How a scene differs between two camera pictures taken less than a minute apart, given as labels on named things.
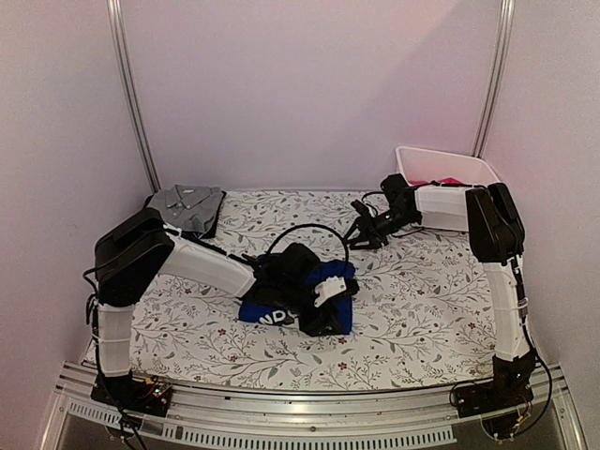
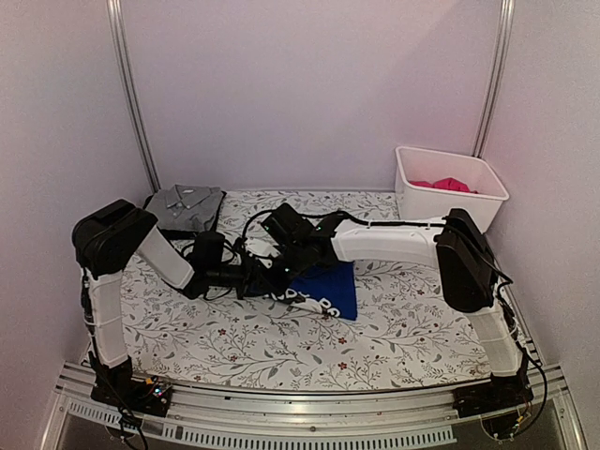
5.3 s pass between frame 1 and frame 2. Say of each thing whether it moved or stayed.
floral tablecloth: stayed
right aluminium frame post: stayed
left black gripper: moved
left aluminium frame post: stayed
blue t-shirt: moved
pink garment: stayed
